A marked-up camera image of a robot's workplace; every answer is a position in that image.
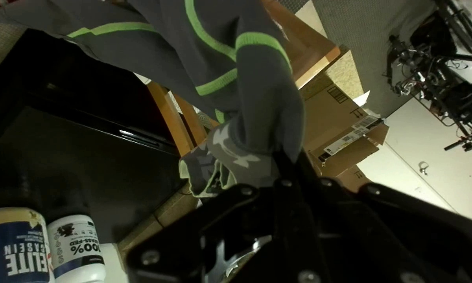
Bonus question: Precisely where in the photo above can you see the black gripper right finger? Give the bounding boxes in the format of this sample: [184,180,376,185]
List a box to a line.
[293,153,472,283]

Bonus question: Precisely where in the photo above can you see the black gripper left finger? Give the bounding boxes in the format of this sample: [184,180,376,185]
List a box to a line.
[125,150,316,283]

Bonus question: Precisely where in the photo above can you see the grey green-striped cycling shorts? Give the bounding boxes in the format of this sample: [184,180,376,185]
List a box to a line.
[0,0,307,197]

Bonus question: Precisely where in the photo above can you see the cardboard box with label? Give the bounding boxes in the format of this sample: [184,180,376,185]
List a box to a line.
[298,72,390,193]

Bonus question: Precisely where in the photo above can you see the white protein tub black label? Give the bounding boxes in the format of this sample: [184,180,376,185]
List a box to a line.
[46,210,107,283]

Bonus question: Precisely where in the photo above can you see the black bicycle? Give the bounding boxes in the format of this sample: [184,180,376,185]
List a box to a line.
[386,0,472,153]

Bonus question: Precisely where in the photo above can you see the wooden slatted chair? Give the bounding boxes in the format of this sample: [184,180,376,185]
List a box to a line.
[117,0,343,257]

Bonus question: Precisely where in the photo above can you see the black side table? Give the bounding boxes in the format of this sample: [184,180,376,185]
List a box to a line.
[0,28,186,248]

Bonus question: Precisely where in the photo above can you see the blue label protein tub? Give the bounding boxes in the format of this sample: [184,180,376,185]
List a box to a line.
[0,205,57,283]

